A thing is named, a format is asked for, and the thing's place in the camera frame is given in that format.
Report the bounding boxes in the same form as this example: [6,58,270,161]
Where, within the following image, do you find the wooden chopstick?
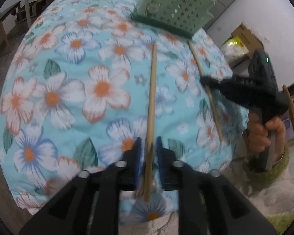
[143,42,157,202]
[188,40,223,140]

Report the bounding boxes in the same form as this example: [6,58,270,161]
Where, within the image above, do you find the green perforated plastic basket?
[131,0,215,40]

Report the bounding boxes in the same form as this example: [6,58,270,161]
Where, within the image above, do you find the wooden bench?
[0,1,21,61]

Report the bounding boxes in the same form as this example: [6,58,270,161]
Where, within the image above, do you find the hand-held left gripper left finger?
[19,137,142,235]

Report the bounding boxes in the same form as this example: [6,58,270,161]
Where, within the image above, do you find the curved wooden chair back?
[282,84,294,151]

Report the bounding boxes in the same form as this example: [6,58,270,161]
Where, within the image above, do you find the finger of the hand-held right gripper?
[200,75,234,97]

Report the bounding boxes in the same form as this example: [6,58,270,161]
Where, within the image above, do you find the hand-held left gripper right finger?
[156,136,278,235]

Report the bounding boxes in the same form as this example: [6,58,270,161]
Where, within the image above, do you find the cardboard box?
[231,23,264,52]

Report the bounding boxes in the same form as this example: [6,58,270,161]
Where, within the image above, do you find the yellow-green plastic bag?
[222,37,250,62]

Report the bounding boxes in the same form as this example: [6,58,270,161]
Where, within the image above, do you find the floral blue tablecloth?
[0,0,249,226]

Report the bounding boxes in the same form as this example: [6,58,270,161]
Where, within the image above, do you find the person's right hand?
[247,118,286,157]

